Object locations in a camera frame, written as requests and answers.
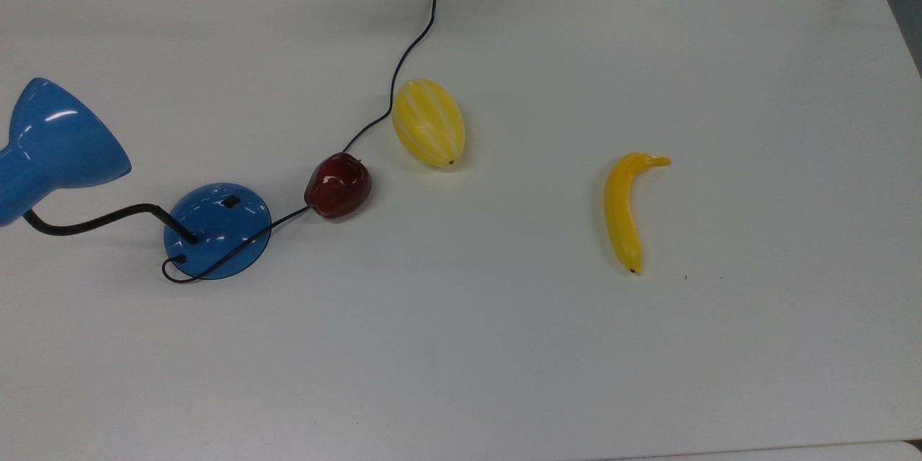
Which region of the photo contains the blue desk lamp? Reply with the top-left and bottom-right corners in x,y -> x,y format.
0,77 -> 273,281

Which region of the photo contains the yellow striped melon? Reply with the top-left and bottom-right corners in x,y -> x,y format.
392,79 -> 467,169

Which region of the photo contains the dark red apple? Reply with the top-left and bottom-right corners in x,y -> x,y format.
303,152 -> 373,220

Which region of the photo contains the yellow banana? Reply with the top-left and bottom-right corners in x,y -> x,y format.
604,152 -> 671,275

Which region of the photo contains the black lamp power cable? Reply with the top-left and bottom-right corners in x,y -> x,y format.
161,0 -> 455,285

